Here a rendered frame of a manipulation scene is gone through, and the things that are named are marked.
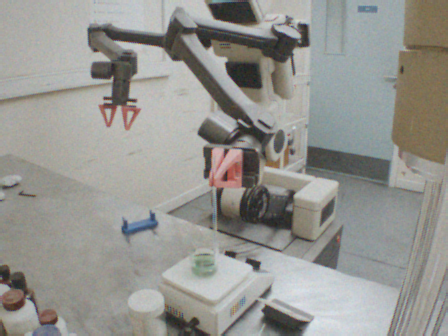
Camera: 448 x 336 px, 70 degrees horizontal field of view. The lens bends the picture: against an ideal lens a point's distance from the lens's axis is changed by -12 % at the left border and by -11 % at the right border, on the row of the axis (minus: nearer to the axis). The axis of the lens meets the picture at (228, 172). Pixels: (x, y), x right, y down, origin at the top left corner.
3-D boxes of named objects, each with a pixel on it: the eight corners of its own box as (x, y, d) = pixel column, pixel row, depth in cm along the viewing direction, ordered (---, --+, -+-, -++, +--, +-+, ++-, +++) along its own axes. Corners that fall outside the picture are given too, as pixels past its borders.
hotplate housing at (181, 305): (223, 265, 79) (223, 233, 76) (275, 285, 72) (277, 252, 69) (151, 318, 62) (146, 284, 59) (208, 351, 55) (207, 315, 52)
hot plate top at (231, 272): (202, 250, 70) (202, 246, 70) (254, 270, 63) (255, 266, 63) (159, 279, 61) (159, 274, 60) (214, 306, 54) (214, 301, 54)
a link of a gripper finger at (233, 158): (227, 163, 54) (245, 147, 62) (184, 159, 56) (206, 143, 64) (228, 205, 56) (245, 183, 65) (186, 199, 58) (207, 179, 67)
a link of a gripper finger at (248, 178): (240, 164, 53) (256, 147, 62) (195, 160, 55) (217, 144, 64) (240, 206, 56) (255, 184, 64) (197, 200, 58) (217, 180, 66)
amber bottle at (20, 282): (47, 325, 58) (32, 276, 54) (26, 334, 55) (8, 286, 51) (38, 312, 61) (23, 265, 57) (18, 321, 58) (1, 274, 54)
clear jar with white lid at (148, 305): (157, 319, 62) (153, 284, 59) (175, 338, 57) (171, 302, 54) (128, 331, 58) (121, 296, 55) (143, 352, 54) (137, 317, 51)
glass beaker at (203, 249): (218, 263, 65) (217, 224, 62) (221, 280, 60) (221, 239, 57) (185, 265, 64) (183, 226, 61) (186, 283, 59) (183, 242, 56)
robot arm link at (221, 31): (165, -2, 93) (156, 28, 100) (173, 21, 86) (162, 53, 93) (295, 27, 114) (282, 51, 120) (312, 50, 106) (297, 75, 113)
